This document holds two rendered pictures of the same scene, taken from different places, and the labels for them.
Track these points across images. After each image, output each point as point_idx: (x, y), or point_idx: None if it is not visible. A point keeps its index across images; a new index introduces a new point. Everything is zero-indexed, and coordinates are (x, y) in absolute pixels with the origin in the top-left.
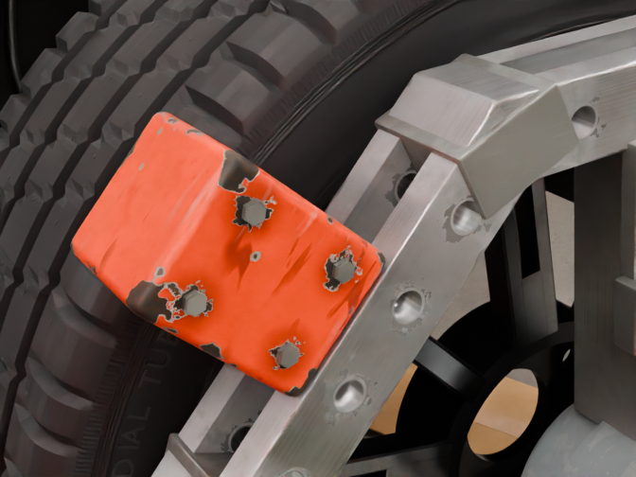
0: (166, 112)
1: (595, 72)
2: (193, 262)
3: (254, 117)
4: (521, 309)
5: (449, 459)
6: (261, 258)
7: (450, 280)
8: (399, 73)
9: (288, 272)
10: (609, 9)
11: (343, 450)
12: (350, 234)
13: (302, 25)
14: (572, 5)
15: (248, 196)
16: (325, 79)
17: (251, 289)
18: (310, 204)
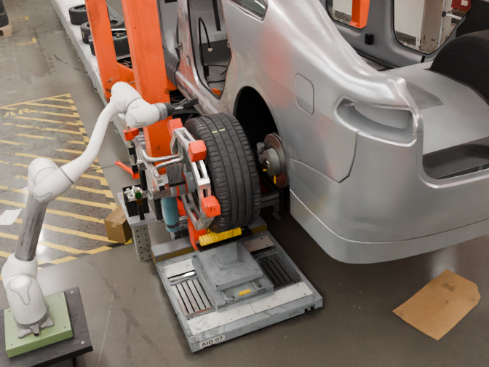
0: (180, 118)
1: (177, 132)
2: (167, 124)
3: (185, 123)
4: None
5: (199, 167)
6: (169, 127)
7: (174, 139)
8: (188, 127)
9: (169, 129)
10: (196, 135)
11: (172, 145)
12: (171, 130)
13: (188, 119)
14: (194, 132)
15: (168, 123)
16: (186, 124)
17: (169, 129)
18: (170, 127)
